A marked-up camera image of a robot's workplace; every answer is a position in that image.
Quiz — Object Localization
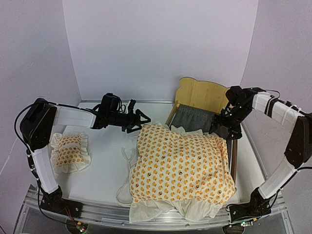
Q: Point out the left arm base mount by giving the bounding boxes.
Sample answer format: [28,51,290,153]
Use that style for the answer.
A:
[39,185,83,218]

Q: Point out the wooden pet bed frame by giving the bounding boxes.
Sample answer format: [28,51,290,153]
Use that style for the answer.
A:
[165,77,241,182]

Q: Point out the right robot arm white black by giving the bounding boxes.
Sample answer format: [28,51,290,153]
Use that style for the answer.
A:
[210,86,312,216]

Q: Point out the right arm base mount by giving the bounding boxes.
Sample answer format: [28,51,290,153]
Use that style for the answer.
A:
[226,188,273,224]

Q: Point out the small duck print pillow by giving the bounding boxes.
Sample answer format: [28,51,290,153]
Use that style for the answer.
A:
[50,133,92,174]

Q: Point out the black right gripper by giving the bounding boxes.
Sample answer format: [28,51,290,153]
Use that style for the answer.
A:
[209,105,253,141]

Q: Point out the grey bed mat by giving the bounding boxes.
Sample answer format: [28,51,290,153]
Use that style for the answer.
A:
[169,105,215,133]

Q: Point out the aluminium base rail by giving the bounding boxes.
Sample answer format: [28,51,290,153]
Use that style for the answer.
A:
[13,186,294,234]

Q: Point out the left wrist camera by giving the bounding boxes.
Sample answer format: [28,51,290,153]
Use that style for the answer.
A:
[123,99,136,114]

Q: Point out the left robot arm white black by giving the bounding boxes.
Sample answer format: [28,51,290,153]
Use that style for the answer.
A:
[14,93,151,194]

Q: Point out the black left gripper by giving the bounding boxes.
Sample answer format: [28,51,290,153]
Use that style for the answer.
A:
[108,109,151,134]

